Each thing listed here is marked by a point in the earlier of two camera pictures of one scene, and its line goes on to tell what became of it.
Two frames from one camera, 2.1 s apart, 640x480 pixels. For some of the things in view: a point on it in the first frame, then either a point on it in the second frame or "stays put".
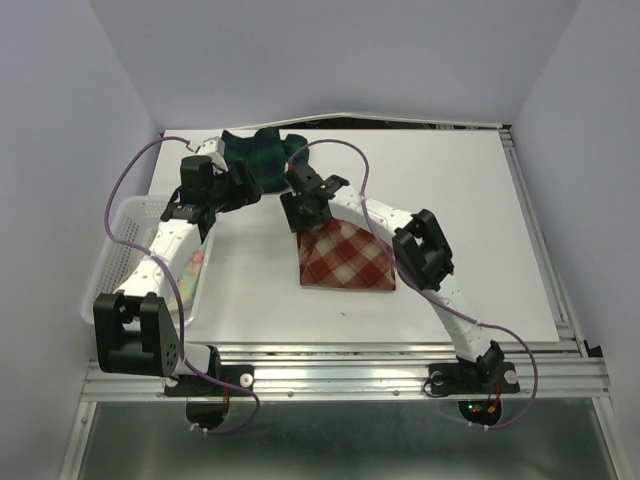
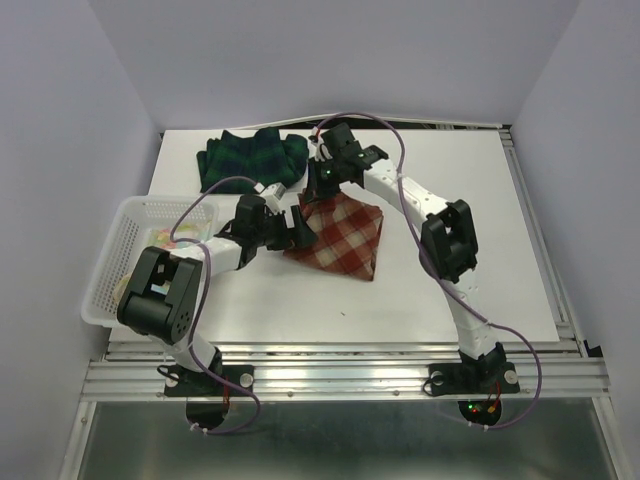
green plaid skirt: [266, 154] stays put
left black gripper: [241, 195] to [301, 235]
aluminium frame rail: [548, 371] stays put
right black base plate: [467, 377] stays put
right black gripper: [295, 220] to [314, 187]
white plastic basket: [123, 251] stays put
